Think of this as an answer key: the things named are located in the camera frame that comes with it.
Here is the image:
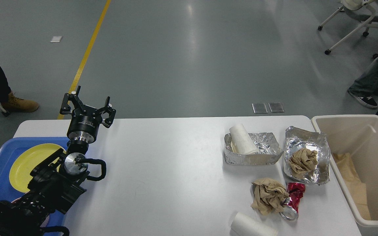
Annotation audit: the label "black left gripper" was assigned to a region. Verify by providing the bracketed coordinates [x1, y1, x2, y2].
[60, 86, 116, 144]

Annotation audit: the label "brown paper bag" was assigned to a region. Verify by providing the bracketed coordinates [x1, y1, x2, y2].
[333, 153, 371, 221]

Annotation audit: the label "yellow plate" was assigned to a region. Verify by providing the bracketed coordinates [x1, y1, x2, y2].
[9, 143, 66, 193]

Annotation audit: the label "foil sheet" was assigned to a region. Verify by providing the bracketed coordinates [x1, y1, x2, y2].
[283, 127, 331, 185]

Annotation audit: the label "aluminium foil tray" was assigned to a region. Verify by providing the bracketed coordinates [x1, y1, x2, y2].
[224, 132, 283, 165]

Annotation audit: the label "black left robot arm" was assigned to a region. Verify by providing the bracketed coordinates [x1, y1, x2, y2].
[0, 86, 116, 236]

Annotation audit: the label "beige plastic bin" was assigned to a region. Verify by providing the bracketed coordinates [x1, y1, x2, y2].
[311, 115, 378, 228]

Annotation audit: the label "white floor marker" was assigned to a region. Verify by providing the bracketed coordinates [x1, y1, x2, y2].
[50, 36, 63, 43]

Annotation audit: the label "red wrapper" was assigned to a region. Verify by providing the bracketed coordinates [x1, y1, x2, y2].
[287, 182, 305, 213]

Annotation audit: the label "blue plastic tray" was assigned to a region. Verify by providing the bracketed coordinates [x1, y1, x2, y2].
[0, 137, 80, 236]

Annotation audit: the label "metal can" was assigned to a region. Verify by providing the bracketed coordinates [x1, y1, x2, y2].
[279, 202, 299, 222]

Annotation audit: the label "metal floor socket plates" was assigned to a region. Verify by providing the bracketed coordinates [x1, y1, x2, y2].
[251, 103, 285, 114]

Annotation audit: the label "white paper cup in tray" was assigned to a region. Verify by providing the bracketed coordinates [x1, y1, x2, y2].
[229, 124, 259, 154]

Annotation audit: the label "office chair base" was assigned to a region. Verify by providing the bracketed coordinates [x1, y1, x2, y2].
[318, 0, 378, 59]

